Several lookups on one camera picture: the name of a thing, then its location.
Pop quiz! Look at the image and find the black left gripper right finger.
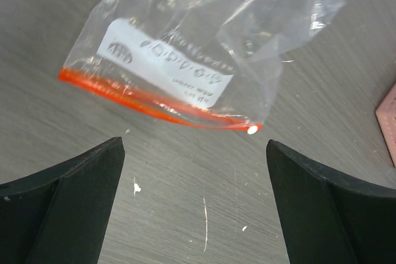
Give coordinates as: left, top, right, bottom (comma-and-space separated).
266, 140, 395, 263

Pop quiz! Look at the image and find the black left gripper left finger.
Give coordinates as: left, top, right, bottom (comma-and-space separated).
1, 137, 125, 263

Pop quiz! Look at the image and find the clear zip bag orange zipper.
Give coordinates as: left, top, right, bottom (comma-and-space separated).
58, 0, 344, 134

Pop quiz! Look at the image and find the pink plastic basket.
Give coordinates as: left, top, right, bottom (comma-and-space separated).
375, 84, 396, 166

